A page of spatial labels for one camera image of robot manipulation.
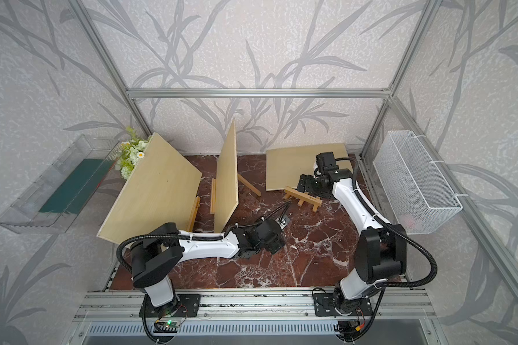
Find wooden easel frame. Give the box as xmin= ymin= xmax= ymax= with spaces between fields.
xmin=210 ymin=174 xmax=262 ymax=215
xmin=283 ymin=186 xmax=322 ymax=212
xmin=186 ymin=196 xmax=201 ymax=232

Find wooden board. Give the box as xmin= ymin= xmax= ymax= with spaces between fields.
xmin=97 ymin=133 xmax=202 ymax=244
xmin=214 ymin=121 xmax=239 ymax=233
xmin=266 ymin=144 xmax=348 ymax=191

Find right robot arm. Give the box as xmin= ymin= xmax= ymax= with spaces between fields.
xmin=298 ymin=152 xmax=438 ymax=302

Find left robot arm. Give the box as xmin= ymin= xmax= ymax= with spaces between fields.
xmin=116 ymin=201 xmax=292 ymax=308

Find pink item in basket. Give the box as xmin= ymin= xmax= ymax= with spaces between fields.
xmin=399 ymin=214 xmax=422 ymax=231

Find potted artificial flowers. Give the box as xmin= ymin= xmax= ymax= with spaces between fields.
xmin=115 ymin=126 xmax=149 ymax=180

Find green mat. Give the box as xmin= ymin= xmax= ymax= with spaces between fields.
xmin=39 ymin=159 xmax=114 ymax=214

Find clear acrylic shelf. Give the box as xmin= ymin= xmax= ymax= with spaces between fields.
xmin=0 ymin=135 xmax=120 ymax=234

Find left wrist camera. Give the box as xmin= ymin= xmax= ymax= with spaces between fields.
xmin=278 ymin=215 xmax=290 ymax=229

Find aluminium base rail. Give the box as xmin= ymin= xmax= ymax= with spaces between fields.
xmin=73 ymin=287 xmax=437 ymax=322

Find white wire basket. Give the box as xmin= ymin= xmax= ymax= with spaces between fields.
xmin=374 ymin=130 xmax=463 ymax=234

